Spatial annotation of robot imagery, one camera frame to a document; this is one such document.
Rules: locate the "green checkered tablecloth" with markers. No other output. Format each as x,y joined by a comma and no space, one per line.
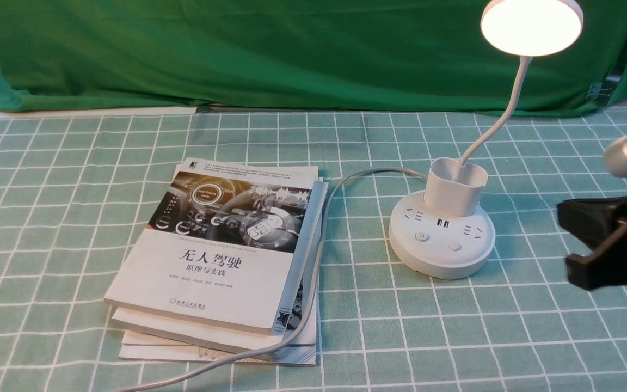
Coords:
75,193

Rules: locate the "top white self-driving book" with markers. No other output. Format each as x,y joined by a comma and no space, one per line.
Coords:
224,247

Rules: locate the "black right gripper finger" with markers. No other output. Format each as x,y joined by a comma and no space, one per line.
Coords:
606,264

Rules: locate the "bottom white book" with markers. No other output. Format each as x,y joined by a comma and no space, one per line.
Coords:
159,338

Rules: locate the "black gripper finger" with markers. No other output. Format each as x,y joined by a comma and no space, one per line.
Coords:
592,220

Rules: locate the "metal binder clip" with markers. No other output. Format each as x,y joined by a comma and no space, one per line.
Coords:
601,93

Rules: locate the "green backdrop cloth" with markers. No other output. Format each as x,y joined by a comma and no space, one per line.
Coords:
354,55

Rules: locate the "white desk lamp with socket base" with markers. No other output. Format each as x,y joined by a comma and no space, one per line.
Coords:
442,231

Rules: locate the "middle white book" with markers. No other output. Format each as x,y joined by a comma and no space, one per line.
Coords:
224,263

